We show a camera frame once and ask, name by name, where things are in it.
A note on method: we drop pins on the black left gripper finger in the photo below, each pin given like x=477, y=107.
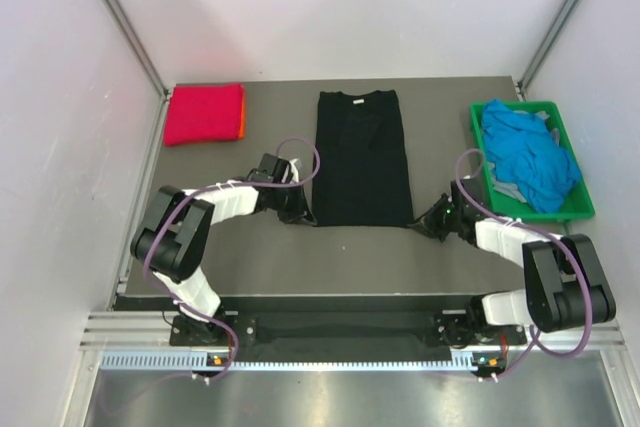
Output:
x=308, y=218
x=294, y=218

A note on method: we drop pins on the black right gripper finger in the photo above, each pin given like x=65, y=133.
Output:
x=433, y=218
x=435, y=233

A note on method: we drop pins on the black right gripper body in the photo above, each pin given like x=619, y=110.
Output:
x=447, y=221

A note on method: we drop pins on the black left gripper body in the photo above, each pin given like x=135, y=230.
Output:
x=287, y=198

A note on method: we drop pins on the black t-shirt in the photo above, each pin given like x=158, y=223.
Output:
x=363, y=178

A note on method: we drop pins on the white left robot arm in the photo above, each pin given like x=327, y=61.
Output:
x=171, y=238

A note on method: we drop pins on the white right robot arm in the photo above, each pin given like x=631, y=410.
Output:
x=564, y=281

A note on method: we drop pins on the folded orange t-shirt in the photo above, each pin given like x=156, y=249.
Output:
x=242, y=125

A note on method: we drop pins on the blue t-shirt in bin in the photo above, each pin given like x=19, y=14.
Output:
x=530, y=162

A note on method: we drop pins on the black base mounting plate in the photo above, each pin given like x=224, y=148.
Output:
x=427, y=328

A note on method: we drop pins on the green plastic bin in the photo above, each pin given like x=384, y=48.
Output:
x=530, y=170

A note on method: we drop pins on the folded pink t-shirt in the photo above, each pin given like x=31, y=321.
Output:
x=203, y=113

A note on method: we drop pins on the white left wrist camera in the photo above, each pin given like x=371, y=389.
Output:
x=295, y=166

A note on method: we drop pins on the aluminium frame rail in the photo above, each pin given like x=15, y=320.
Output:
x=140, y=330

